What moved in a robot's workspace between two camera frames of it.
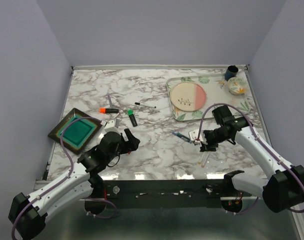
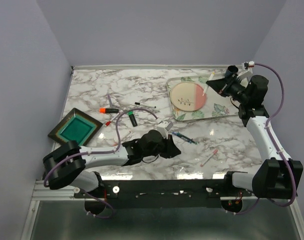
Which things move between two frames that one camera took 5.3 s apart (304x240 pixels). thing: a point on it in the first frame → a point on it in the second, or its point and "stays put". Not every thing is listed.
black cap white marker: x=144 y=105 stays put
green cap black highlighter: x=131 y=117 stays put
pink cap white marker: x=206 y=154 → x=215 y=152
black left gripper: x=130 y=145 → x=171 y=150
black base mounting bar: x=165 y=194 stays put
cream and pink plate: x=188 y=96 stays put
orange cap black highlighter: x=108 y=110 stays put
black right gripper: x=210 y=146 → x=222 y=85
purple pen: x=110 y=100 stays put
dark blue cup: x=231 y=72 stays put
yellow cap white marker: x=200 y=159 → x=207 y=85
